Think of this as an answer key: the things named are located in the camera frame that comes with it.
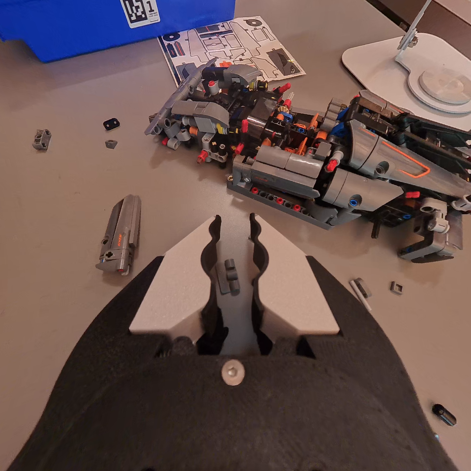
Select white lego sticker sheet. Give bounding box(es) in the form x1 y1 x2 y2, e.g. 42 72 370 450
157 15 307 84

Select grey lego panel assembly red pins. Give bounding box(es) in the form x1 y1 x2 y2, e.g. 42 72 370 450
96 195 142 276

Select white book stand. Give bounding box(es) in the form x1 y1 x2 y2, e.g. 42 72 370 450
341 0 471 131

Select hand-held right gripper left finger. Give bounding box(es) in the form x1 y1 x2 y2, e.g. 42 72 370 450
129 214 222 350

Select black cylinder lego piece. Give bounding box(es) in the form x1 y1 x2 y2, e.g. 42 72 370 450
432 404 458 427

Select blue plastic bin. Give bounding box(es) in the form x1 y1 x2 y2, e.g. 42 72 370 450
0 0 236 63

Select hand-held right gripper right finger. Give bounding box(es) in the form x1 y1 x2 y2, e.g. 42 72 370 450
249 213 340 351

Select white bar grey lego piece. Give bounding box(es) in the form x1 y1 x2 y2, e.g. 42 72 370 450
350 278 373 311

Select grey lego panel with connector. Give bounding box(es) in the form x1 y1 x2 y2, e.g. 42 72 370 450
216 259 240 295

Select grey black lego car model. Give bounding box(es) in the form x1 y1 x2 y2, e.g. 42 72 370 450
144 63 471 263

